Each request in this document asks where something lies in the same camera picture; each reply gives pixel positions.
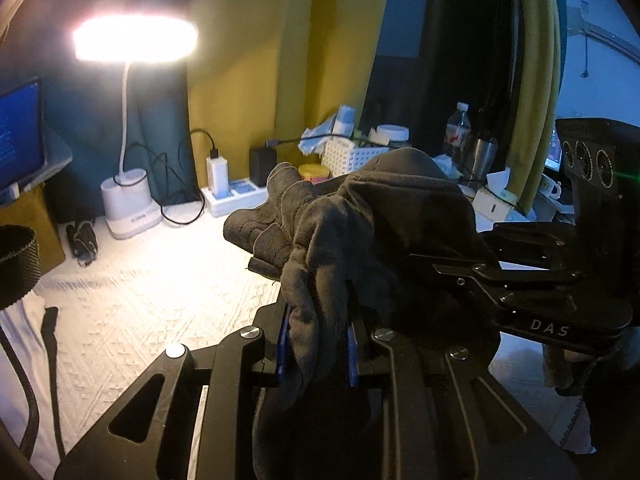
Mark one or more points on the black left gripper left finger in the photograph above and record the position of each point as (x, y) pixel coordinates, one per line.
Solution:
(189, 410)

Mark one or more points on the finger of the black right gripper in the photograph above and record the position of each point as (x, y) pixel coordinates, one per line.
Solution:
(515, 299)
(532, 241)

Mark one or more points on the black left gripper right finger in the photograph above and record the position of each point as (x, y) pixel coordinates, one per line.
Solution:
(444, 416)

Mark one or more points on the dark brown t-shirt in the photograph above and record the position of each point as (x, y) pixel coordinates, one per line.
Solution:
(339, 248)

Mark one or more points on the computer monitor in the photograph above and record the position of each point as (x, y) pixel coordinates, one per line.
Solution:
(553, 159)

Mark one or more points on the white mug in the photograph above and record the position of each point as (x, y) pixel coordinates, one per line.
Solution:
(549, 187)

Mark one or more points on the steel thermos cup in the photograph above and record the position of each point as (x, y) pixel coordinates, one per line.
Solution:
(480, 158)

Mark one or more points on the plastic water bottle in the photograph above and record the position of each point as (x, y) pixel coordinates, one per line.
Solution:
(457, 128)

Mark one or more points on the white textured table cloth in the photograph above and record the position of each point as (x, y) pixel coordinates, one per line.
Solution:
(85, 332)

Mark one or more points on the clear jar with white lid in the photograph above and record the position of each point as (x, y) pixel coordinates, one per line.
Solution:
(394, 136)

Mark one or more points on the white power strip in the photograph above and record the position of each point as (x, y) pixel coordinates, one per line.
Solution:
(243, 194)

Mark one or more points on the white charger plug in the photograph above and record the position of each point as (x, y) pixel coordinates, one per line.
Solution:
(218, 176)

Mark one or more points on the white perforated plastic basket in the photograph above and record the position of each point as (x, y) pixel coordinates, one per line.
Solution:
(342, 156)

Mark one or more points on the black power adapter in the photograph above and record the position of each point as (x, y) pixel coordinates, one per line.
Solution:
(262, 162)

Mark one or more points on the red tin can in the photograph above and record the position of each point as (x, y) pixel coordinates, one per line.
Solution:
(314, 173)

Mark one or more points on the white blue spray bottle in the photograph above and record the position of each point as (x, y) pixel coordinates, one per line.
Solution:
(344, 121)

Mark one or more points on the brown cardboard box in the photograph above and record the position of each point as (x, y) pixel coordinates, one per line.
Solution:
(31, 210)

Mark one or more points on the blue screen tablet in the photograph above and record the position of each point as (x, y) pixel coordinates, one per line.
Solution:
(31, 152)

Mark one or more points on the yellow curtain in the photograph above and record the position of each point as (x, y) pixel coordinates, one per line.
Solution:
(269, 69)

